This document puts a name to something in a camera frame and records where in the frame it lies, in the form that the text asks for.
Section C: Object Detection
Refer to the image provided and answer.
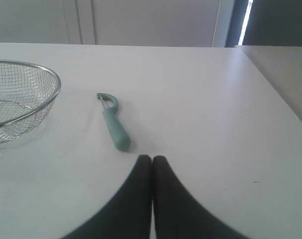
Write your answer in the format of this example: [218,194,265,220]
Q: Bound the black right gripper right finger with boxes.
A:
[152,155,247,239]

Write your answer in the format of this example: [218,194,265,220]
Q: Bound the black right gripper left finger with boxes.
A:
[64,155,152,239]

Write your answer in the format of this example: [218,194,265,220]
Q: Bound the teal handled vegetable peeler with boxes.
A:
[97,93,131,152]

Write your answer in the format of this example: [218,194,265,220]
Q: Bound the metal wire mesh basket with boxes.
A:
[0,59,62,145]

